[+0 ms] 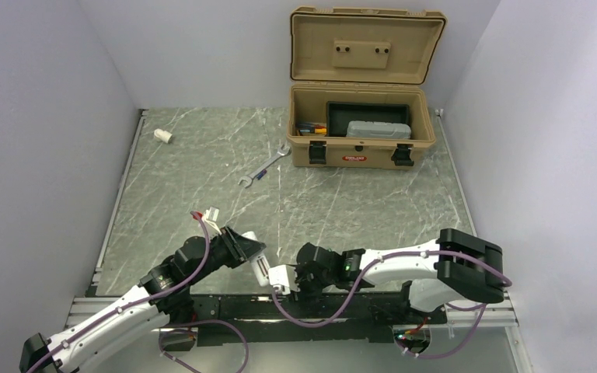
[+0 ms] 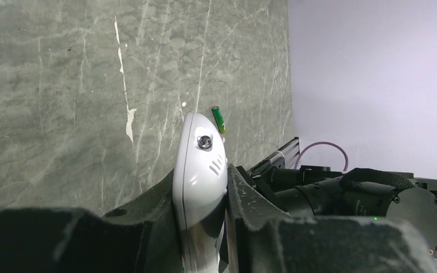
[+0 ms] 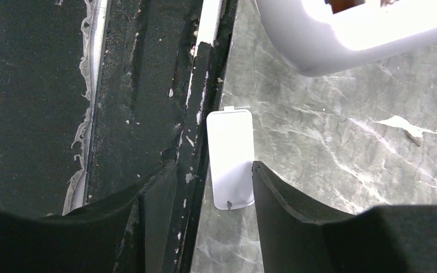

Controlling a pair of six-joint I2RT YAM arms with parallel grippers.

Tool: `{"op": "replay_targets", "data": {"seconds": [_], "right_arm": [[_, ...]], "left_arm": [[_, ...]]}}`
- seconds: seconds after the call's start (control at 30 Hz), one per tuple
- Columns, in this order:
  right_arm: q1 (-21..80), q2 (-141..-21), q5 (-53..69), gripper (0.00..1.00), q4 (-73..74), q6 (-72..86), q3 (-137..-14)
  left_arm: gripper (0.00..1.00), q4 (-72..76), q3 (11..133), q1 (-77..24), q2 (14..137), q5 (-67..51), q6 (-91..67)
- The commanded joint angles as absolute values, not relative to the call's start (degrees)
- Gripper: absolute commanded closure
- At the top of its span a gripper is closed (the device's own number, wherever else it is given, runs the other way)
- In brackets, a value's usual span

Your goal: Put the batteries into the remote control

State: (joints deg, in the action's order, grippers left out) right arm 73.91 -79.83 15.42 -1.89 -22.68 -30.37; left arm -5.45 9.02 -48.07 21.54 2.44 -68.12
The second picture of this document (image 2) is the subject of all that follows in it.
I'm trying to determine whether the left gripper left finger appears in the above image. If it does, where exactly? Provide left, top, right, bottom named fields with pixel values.
left=0, top=173, right=183, bottom=272

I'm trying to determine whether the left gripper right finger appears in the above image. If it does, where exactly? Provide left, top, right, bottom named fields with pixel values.
left=226, top=165, right=437, bottom=272

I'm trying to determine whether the white remote control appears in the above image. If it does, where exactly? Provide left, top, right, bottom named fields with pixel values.
left=172, top=113, right=228, bottom=272

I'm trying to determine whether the small green battery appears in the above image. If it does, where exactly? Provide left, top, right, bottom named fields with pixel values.
left=211, top=106, right=226, bottom=134

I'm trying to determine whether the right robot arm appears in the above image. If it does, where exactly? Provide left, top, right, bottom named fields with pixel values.
left=241, top=166, right=437, bottom=251

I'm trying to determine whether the aluminium frame rail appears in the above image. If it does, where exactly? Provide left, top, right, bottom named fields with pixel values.
left=248, top=137, right=300, bottom=174

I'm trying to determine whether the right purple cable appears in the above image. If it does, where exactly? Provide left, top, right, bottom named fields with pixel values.
left=293, top=141, right=350, bottom=172

